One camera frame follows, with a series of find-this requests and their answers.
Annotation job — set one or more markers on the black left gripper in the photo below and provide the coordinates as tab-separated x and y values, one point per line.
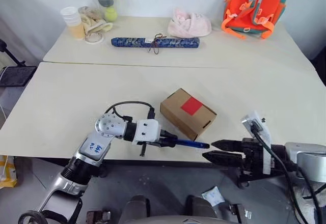
163	138

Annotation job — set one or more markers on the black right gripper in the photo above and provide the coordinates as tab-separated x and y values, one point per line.
252	157

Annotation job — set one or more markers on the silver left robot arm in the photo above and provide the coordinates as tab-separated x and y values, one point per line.
109	127

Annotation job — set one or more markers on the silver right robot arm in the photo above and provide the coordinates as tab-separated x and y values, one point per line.
309	157

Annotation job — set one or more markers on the brown cardboard box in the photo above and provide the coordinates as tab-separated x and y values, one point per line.
178	118

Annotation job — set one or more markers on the red tape square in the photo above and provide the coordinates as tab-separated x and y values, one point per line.
191	106

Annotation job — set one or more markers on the white tape roll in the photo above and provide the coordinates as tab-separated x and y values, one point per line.
87	39

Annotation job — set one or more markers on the white paper packet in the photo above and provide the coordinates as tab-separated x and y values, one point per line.
212	196

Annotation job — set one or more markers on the dark rounded shape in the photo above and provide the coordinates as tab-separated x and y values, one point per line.
201	208
137	208

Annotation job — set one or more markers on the blue patterned fabric roll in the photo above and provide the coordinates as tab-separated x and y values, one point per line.
132	42

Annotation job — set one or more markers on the pink plush cloth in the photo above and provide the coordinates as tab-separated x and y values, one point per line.
188	25

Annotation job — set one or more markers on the green tennis ball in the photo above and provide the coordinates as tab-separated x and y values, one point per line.
111	14

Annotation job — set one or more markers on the beige crumpled cloth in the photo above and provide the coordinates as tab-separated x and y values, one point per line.
94	20

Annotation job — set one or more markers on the grey small bowl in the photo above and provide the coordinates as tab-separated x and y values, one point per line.
106	2

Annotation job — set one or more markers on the stack of paper cups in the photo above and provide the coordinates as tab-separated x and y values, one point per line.
74	23

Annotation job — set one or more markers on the orange backpack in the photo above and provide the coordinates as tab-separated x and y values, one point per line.
254	2

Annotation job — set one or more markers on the black stand base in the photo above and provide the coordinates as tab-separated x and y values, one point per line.
17	75

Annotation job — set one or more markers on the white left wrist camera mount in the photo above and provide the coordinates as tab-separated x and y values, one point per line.
147	132

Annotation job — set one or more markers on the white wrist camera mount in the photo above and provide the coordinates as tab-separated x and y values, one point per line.
254	119
147	132

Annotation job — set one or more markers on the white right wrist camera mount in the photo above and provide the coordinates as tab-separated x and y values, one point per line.
254	119

